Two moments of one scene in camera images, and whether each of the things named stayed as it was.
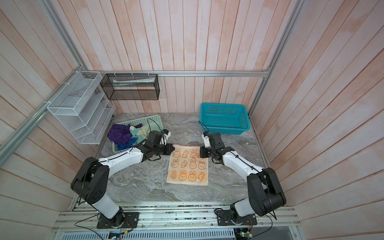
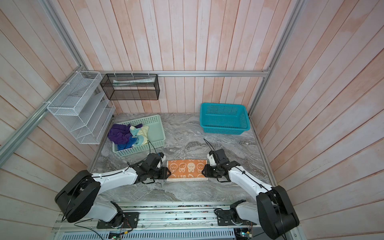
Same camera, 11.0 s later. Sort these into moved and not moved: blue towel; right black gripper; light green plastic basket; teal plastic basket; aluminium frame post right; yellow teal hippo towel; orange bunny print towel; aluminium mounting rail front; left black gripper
Moved: left black gripper; right black gripper; orange bunny print towel
Not moved: blue towel; yellow teal hippo towel; aluminium frame post right; light green plastic basket; teal plastic basket; aluminium mounting rail front
